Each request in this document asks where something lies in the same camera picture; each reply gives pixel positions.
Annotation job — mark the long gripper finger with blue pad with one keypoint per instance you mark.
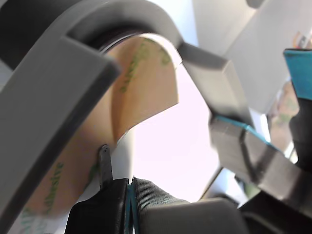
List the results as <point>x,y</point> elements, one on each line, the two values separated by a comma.
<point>231,151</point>

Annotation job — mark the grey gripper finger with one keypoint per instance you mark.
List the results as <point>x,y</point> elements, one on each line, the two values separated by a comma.
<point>156,195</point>

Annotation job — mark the black body of open gripper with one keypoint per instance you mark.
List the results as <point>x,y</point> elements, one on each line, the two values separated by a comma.
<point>280,219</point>

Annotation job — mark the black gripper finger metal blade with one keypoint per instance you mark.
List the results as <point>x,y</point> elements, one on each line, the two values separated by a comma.
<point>97,212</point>

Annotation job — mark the bent gripper finger with blue pad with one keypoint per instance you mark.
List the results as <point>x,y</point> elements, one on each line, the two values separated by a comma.
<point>302,73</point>

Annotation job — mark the brown adhesive tape roll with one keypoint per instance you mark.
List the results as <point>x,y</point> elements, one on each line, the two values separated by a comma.
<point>146,92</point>

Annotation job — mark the white cardboard box red logo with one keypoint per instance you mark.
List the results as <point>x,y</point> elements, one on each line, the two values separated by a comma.
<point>256,48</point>

